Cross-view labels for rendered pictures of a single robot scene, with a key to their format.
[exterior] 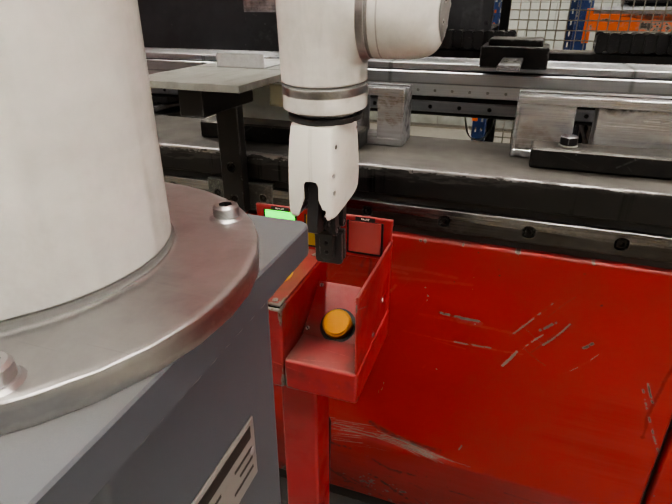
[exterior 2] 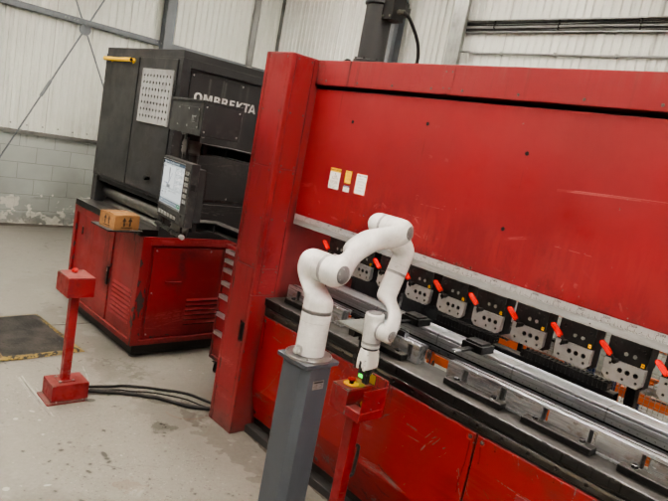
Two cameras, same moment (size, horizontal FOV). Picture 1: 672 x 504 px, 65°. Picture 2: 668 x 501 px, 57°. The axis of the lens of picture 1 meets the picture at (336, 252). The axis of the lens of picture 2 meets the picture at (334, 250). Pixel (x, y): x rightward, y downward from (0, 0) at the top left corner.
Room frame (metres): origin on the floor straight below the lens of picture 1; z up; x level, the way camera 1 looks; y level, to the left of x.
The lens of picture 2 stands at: (-1.90, -0.92, 1.82)
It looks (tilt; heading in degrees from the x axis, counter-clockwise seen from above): 9 degrees down; 26
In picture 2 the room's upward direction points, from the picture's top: 11 degrees clockwise
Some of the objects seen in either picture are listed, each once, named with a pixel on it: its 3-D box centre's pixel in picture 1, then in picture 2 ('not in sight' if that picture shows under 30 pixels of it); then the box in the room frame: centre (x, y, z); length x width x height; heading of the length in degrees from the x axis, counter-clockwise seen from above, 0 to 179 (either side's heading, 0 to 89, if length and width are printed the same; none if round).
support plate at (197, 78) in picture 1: (230, 74); (368, 325); (0.85, 0.16, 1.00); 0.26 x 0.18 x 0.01; 160
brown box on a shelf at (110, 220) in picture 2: not in sight; (117, 219); (1.26, 2.38, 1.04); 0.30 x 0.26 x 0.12; 71
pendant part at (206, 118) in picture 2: not in sight; (196, 174); (0.95, 1.47, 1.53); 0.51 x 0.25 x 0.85; 63
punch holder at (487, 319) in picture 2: not in sight; (493, 310); (0.79, -0.43, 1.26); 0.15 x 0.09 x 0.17; 70
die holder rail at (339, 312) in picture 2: not in sight; (317, 304); (1.18, 0.63, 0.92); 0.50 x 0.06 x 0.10; 70
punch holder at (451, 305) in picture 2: not in sight; (456, 296); (0.86, -0.24, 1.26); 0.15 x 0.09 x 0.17; 70
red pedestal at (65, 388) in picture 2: not in sight; (70, 334); (0.63, 2.00, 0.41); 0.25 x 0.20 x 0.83; 160
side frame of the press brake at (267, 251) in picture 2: not in sight; (301, 250); (1.48, 0.97, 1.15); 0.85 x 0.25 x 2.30; 160
